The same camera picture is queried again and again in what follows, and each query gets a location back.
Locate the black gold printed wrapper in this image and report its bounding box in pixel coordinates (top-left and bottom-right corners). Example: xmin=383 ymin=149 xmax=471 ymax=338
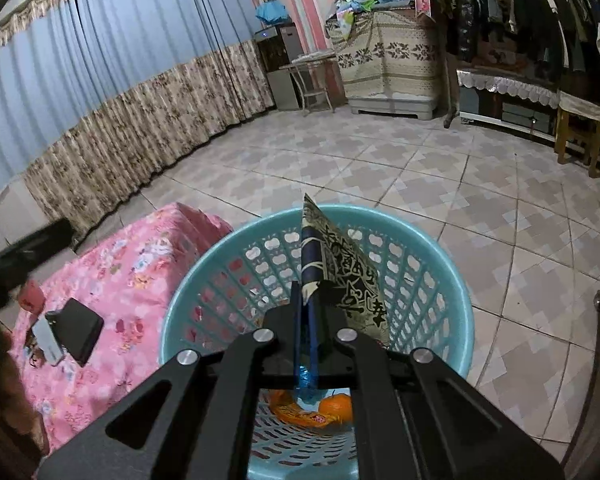
xmin=300 ymin=196 xmax=390 ymax=347

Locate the blue plastic bag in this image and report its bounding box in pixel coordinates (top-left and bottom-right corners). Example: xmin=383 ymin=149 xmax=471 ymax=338
xmin=296 ymin=365 xmax=321 ymax=404

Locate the person's hand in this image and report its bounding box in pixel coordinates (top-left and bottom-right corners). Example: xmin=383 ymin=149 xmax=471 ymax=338
xmin=0 ymin=324 xmax=50 ymax=456

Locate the whole orange in basket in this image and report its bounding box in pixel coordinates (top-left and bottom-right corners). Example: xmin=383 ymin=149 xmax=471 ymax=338
xmin=318 ymin=393 xmax=353 ymax=425

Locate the orange snack packet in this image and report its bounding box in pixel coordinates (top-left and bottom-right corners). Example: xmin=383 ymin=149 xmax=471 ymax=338
xmin=268 ymin=390 xmax=341 ymax=429

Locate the teal plastic laundry basket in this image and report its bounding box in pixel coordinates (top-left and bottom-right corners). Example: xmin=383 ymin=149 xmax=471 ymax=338
xmin=159 ymin=204 xmax=475 ymax=479

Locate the black wallet case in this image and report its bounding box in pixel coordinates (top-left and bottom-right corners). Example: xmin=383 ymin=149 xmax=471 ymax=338
xmin=54 ymin=298 xmax=104 ymax=367

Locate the pink floral tablecloth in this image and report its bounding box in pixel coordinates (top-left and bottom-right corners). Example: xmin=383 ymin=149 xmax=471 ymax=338
xmin=10 ymin=203 xmax=233 ymax=450

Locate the white card box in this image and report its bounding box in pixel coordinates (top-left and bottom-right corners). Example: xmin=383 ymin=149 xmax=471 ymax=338
xmin=32 ymin=311 xmax=65 ymax=366

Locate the pink cup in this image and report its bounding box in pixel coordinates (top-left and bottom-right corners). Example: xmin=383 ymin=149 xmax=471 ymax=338
xmin=17 ymin=280 xmax=45 ymax=316

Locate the low shelf with lace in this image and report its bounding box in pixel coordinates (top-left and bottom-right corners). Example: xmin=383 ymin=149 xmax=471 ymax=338
xmin=456 ymin=70 xmax=558 ymax=140

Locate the wooden stool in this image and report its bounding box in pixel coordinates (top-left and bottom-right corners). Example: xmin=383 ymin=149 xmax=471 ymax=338
xmin=554 ymin=91 xmax=600 ymax=178

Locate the blue and floral curtain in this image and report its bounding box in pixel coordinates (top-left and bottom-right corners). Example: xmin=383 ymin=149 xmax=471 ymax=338
xmin=0 ymin=0 xmax=273 ymax=234

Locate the chest with patterned cover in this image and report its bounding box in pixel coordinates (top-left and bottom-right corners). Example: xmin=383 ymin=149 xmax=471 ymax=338
xmin=325 ymin=6 xmax=442 ymax=120

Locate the small folding table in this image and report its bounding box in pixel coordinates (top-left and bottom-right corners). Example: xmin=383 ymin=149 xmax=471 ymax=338
xmin=280 ymin=49 xmax=336 ymax=116

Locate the grey water dispenser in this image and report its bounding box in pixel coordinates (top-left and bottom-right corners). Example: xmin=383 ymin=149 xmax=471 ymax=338
xmin=253 ymin=22 xmax=303 ymax=110

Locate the blue bag on dispenser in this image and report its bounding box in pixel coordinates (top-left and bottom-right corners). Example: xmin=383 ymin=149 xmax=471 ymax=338
xmin=256 ymin=0 xmax=290 ymax=26

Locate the clothes rack with garments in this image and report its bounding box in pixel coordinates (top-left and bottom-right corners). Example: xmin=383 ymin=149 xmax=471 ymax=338
xmin=436 ymin=0 xmax=600 ymax=86

